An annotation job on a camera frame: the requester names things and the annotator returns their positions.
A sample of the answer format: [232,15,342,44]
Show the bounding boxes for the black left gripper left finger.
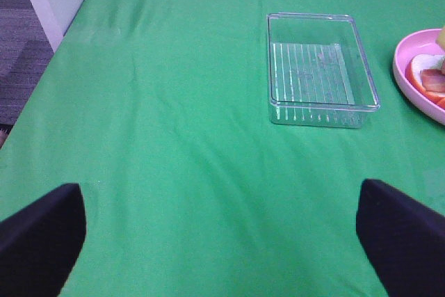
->
[1,184,86,296]

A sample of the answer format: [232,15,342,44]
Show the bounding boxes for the left clear plastic container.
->
[266,13,380,129]

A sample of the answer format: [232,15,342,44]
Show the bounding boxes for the bacon strip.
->
[420,69,444,93]

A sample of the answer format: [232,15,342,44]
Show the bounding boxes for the toast bread slice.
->
[405,54,444,109]

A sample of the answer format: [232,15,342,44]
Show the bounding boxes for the yellow cheese slice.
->
[436,26,445,50]

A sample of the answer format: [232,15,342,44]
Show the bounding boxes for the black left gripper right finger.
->
[355,179,444,296]

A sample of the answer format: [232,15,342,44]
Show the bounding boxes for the green tablecloth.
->
[1,0,444,296]

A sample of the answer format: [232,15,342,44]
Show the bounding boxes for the pink round plate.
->
[392,27,445,126]

